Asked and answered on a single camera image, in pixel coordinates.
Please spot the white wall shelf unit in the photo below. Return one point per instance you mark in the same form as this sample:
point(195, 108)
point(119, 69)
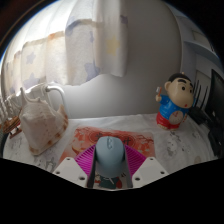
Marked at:
point(200, 46)

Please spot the black monitor stand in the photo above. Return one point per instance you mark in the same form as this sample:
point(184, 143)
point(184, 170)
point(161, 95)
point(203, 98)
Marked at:
point(217, 140)

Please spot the black router with antennas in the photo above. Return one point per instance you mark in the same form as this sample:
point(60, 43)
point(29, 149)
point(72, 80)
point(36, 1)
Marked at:
point(198, 115)

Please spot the white bear-print tablecloth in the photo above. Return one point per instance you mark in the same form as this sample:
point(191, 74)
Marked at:
point(180, 143)

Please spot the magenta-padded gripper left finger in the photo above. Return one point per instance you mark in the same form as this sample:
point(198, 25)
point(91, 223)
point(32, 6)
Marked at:
point(85, 159)

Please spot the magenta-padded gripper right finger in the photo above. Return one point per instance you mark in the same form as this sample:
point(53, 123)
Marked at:
point(135, 159)

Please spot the light blue computer mouse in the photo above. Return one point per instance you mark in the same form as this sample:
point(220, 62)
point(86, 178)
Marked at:
point(110, 156)

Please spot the red printed mouse pad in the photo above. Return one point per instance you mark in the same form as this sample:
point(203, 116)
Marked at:
point(83, 138)

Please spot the white radiator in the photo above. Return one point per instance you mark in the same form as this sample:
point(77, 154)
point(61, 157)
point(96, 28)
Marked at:
point(55, 88)

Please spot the cartoon boy figurine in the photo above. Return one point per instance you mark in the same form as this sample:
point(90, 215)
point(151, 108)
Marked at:
point(175, 106)

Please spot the black monitor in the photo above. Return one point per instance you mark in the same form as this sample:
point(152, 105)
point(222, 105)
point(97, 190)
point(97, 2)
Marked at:
point(218, 100)

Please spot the white star-print curtain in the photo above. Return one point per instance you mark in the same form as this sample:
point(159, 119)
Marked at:
point(66, 50)

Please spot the large white conch shell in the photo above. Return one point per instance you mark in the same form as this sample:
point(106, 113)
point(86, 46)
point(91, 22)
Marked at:
point(41, 126)

